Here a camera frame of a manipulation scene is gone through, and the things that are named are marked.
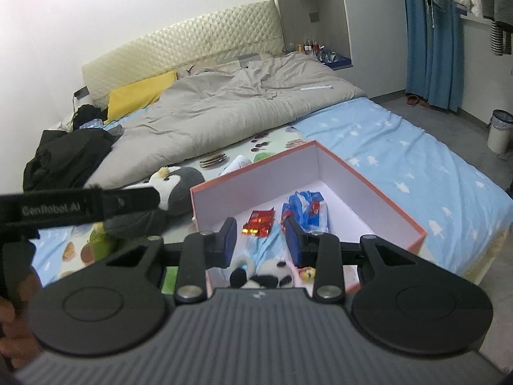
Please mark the cream padded headboard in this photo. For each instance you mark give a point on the cream padded headboard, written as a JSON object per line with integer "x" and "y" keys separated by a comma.
{"x": 180, "y": 40}

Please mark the blue tray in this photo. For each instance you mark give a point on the blue tray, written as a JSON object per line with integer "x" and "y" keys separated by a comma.
{"x": 336, "y": 62}

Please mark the red foil packet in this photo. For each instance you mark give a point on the red foil packet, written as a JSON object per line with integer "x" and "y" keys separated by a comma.
{"x": 258, "y": 222}

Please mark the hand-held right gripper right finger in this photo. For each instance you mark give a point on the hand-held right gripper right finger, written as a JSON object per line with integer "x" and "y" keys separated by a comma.
{"x": 294, "y": 244}

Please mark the yellow pillow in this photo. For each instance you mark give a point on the yellow pillow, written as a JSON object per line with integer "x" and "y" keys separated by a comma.
{"x": 136, "y": 96}

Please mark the white trash bin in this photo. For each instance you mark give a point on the white trash bin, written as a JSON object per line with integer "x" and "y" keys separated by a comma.
{"x": 499, "y": 136}

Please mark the row of small bottles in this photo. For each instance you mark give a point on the row of small bottles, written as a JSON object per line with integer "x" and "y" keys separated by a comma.
{"x": 308, "y": 48}

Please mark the grey duvet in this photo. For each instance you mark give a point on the grey duvet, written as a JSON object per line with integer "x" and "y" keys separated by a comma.
{"x": 220, "y": 116}

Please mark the blue curtain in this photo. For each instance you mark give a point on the blue curtain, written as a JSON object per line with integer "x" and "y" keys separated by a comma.
{"x": 433, "y": 48}

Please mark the pink yellow bird toy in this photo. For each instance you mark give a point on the pink yellow bird toy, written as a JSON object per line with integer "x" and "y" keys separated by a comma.
{"x": 307, "y": 274}

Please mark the white wardrobe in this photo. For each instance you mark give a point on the white wardrobe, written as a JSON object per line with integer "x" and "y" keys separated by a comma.
{"x": 372, "y": 28}

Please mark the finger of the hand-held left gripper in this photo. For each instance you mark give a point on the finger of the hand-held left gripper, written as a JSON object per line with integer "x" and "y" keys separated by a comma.
{"x": 132, "y": 200}

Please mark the red slipper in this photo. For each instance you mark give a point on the red slipper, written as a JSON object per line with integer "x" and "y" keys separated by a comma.
{"x": 412, "y": 100}

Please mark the person's left hand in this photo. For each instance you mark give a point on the person's left hand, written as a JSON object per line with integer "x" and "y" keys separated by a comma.
{"x": 16, "y": 341}

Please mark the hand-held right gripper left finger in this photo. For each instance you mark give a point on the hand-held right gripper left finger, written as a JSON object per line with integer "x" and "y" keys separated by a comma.
{"x": 228, "y": 240}

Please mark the panda plush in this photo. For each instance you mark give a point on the panda plush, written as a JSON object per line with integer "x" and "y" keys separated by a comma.
{"x": 272, "y": 268}

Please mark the white spray can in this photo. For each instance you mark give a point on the white spray can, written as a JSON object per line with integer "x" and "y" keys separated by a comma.
{"x": 240, "y": 163}

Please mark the black power adapter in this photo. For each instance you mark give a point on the black power adapter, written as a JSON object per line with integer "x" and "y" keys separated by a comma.
{"x": 81, "y": 92}

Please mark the grey white penguin plush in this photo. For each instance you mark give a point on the grey white penguin plush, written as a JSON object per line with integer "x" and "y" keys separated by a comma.
{"x": 180, "y": 184}

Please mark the small dark cloth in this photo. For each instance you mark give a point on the small dark cloth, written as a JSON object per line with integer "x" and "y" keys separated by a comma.
{"x": 86, "y": 114}

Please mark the blue plastic bag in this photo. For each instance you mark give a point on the blue plastic bag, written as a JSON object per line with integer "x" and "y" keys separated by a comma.
{"x": 308, "y": 208}

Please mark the orange cardboard box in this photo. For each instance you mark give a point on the orange cardboard box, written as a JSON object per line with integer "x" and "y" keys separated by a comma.
{"x": 360, "y": 192}

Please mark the black jacket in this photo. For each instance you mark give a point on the black jacket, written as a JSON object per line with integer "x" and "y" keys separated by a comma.
{"x": 64, "y": 156}

